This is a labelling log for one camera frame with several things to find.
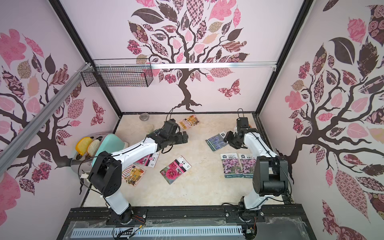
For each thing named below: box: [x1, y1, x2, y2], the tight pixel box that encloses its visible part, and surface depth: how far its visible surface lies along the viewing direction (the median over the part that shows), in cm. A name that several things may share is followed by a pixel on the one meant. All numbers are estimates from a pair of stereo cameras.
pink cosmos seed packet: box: [220, 152, 243, 179], surface depth 92 cm
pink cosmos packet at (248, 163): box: [238, 153, 257, 179], surface depth 93 cm
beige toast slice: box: [87, 139, 100, 157], surface depth 81 cm
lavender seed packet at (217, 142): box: [205, 131, 229, 152], surface depth 105 cm
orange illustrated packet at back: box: [179, 114, 201, 130], surface depth 117 cm
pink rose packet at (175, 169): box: [159, 155, 192, 185], surface depth 92 cm
